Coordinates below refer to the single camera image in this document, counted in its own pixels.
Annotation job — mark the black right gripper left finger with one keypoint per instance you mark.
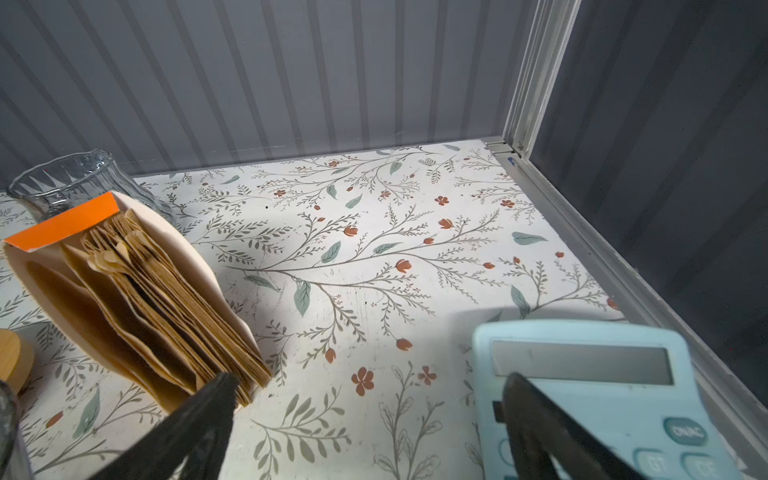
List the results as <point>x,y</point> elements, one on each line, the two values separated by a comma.
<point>191,441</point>

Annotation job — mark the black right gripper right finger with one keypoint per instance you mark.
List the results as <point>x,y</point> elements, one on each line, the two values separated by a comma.
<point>540,432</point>

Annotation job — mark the grey glass dripper cone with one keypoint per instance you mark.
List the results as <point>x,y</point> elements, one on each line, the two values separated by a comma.
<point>14,461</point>

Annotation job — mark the wooden dripper ring base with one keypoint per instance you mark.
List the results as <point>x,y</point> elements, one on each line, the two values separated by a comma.
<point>16,360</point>

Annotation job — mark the clear grey glass carafe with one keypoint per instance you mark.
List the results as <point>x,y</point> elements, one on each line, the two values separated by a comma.
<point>65,182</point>

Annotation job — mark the orange coffee filter pack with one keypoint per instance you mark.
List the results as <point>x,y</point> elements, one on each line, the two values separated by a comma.
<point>123,285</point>

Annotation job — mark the light blue calculator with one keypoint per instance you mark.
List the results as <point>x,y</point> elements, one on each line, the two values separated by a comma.
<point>632,387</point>

